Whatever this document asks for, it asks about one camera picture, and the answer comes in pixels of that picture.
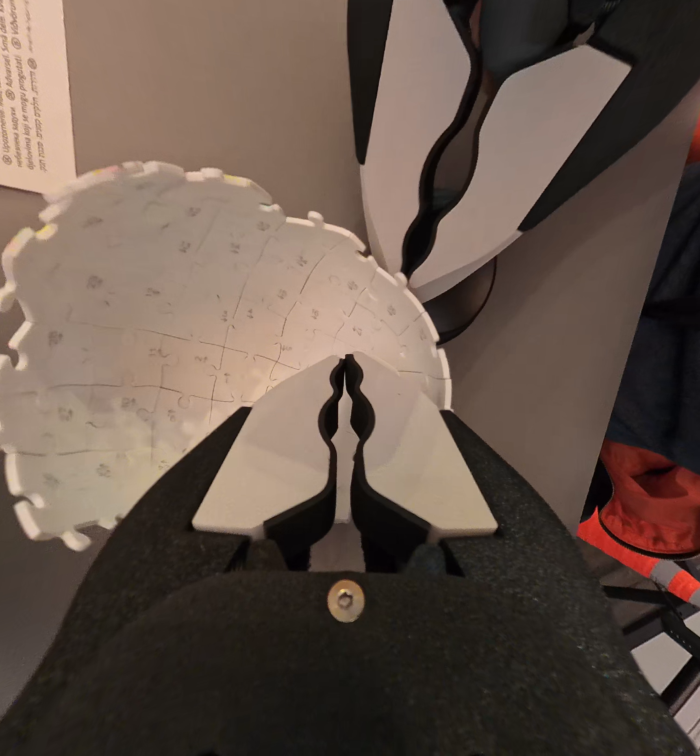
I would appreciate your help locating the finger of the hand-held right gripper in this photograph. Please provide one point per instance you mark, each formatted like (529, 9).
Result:
(539, 136)
(409, 106)

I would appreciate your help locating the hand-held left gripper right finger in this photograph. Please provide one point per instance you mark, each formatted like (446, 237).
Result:
(427, 466)

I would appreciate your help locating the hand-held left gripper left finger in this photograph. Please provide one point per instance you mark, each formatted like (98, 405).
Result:
(267, 460)

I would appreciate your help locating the partly built puzzle ball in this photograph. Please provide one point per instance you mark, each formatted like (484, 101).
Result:
(149, 307)

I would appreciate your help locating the black round ball stand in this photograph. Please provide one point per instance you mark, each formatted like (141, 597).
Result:
(468, 307)

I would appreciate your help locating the orange traffic cone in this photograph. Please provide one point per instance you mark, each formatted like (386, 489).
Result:
(689, 590)

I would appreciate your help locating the white instruction leaflet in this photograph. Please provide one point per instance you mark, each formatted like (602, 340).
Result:
(19, 88)

